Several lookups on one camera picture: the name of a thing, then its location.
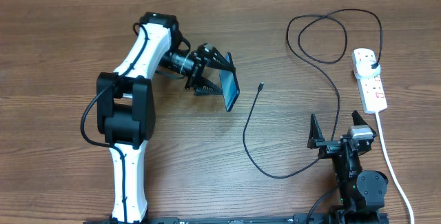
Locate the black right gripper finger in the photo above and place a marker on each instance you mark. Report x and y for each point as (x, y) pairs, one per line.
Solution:
(316, 139)
(358, 120)

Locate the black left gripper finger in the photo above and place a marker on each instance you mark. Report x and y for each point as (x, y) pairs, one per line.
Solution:
(217, 61)
(203, 87)

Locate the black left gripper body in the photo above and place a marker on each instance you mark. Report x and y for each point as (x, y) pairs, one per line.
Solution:
(197, 71)

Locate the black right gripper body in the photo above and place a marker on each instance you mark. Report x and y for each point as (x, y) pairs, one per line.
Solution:
(326, 149)

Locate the blue smartphone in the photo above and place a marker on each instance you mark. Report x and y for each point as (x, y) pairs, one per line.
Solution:
(230, 88)

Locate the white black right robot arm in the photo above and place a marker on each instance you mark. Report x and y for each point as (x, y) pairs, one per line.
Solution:
(361, 191)

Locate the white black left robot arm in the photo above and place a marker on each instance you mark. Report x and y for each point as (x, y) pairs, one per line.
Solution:
(125, 104)

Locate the white charger adapter plug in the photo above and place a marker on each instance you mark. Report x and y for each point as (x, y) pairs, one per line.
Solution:
(365, 70)

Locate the white power strip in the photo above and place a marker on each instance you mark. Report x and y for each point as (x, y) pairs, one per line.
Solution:
(371, 90)

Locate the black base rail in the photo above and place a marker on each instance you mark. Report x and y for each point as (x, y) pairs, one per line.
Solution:
(295, 219)

